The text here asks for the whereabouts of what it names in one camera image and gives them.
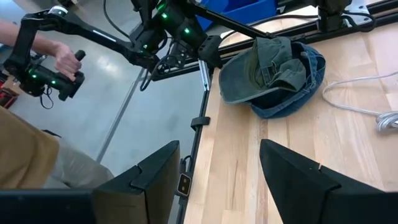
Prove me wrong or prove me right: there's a small table-level camera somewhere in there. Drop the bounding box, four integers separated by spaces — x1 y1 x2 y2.
176 172 193 197

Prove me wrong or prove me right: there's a person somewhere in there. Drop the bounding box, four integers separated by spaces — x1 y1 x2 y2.
0 105 114 190

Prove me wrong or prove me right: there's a blue plastic bin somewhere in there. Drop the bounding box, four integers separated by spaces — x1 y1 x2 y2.
195 0 278 31

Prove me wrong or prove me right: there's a black aluminium table frame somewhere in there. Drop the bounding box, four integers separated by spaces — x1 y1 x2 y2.
139 0 398 224

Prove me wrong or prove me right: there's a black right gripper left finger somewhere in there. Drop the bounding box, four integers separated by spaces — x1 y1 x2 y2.
91 140 180 224

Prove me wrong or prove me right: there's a person's forearm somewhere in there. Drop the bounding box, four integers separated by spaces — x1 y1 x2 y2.
0 19 62 58

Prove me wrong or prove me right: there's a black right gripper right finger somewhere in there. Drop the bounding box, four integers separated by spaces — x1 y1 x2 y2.
259 139 398 224

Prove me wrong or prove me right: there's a dark green baseball cap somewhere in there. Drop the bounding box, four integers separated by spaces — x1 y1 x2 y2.
218 36 307 105

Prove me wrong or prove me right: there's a small black frame clip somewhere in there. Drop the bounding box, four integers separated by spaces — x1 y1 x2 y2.
190 116 211 131

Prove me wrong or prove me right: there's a person's hand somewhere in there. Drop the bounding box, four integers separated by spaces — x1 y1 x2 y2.
52 42 83 82

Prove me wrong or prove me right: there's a blue denim baseball cap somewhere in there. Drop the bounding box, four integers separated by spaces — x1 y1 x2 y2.
248 42 326 119

